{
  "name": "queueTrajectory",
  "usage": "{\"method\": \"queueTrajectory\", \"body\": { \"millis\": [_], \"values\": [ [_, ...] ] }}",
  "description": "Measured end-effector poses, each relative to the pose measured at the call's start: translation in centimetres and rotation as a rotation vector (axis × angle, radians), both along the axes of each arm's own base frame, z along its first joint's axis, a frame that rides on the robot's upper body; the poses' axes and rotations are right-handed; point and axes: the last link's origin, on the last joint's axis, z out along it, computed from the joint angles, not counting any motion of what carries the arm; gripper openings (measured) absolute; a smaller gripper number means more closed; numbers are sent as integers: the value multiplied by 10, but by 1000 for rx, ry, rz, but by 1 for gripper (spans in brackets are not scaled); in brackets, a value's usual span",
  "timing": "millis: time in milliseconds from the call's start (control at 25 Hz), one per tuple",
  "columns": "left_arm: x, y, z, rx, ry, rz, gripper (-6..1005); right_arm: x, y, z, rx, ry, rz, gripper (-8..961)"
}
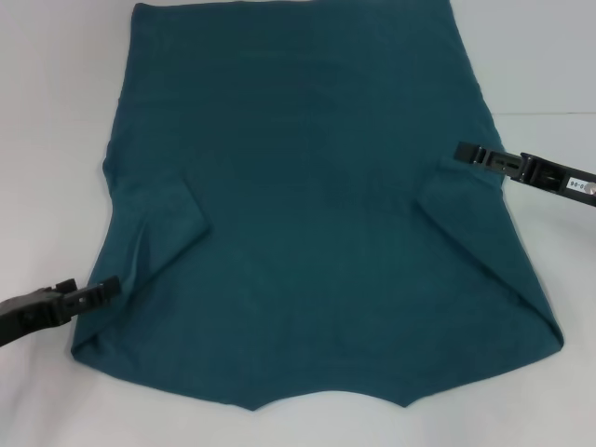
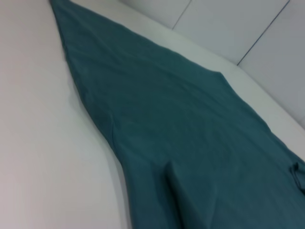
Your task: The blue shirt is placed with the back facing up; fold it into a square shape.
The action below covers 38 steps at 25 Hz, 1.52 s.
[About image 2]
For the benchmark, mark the teal blue t-shirt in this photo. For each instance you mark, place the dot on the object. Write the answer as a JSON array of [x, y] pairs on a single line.
[[166, 119]]

